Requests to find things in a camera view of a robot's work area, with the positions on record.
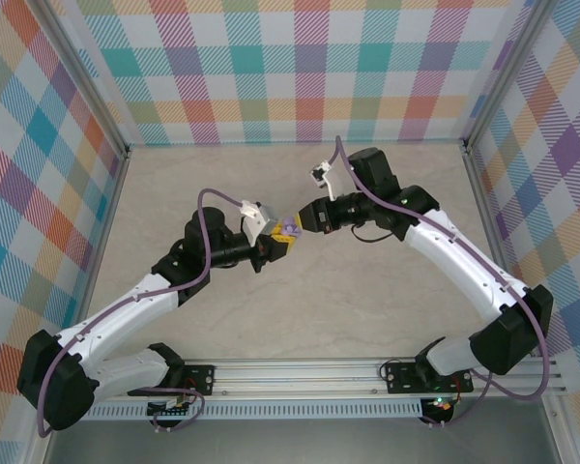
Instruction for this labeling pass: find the purple earbud charging case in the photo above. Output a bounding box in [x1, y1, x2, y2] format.
[278, 216, 304, 239]

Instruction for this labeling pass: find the grey metal shelf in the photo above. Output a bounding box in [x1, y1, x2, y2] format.
[28, 399, 579, 464]

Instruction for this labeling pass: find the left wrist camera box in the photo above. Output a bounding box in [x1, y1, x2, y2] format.
[239, 199, 277, 247]

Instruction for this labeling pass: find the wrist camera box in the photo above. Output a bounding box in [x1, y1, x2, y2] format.
[308, 160, 343, 200]
[239, 199, 277, 247]

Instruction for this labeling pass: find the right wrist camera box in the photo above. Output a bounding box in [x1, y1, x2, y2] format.
[308, 160, 343, 200]

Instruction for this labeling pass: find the aluminium table edge rail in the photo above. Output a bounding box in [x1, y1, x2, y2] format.
[461, 144, 536, 359]
[66, 147, 132, 349]

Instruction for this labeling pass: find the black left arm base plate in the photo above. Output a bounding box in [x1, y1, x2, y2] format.
[127, 362, 218, 398]

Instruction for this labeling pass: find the aluminium frame post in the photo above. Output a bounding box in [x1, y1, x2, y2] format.
[33, 0, 132, 159]
[461, 0, 552, 156]

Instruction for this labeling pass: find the perforated grey cable tray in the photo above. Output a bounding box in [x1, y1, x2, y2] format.
[55, 403, 424, 421]

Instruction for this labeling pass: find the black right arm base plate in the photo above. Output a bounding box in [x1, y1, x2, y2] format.
[384, 362, 475, 395]

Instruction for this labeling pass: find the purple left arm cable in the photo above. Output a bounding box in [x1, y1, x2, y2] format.
[37, 188, 252, 439]

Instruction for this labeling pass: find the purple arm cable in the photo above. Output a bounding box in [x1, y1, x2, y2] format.
[334, 134, 548, 429]
[37, 188, 252, 439]

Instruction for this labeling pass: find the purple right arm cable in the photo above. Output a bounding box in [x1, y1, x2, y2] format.
[334, 134, 548, 429]

